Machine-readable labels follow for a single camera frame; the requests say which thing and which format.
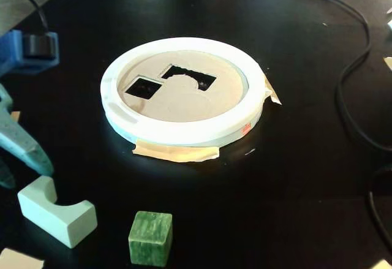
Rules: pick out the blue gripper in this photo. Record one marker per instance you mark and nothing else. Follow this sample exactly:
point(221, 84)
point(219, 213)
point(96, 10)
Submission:
point(21, 137)

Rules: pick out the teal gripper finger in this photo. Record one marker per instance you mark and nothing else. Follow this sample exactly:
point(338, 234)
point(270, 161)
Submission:
point(6, 177)

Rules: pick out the green wooden cube block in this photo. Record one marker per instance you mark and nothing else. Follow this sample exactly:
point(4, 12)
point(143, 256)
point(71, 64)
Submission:
point(150, 238)

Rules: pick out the mint green arch block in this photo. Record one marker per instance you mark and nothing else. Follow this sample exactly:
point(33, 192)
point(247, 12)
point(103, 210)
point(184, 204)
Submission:
point(46, 217)

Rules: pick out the yellow block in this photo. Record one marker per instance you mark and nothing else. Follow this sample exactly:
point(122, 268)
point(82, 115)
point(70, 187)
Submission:
point(18, 259)

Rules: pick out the small tan tape scrap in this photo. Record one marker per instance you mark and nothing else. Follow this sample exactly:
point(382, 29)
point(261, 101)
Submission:
point(15, 116)

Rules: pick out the long masking tape strip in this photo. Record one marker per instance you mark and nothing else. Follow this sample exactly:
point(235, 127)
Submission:
point(171, 154)

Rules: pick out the white bowl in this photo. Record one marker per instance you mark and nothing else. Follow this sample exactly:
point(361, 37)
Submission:
point(183, 103)

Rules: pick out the crumpled masking tape piece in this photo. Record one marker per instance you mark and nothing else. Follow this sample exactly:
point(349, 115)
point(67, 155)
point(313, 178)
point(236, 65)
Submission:
point(272, 92)

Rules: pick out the white paper scrap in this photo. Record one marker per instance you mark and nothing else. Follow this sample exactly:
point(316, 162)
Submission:
point(388, 66)

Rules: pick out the black cylindrical wrist camera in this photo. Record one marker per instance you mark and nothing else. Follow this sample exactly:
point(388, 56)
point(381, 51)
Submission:
point(38, 45)

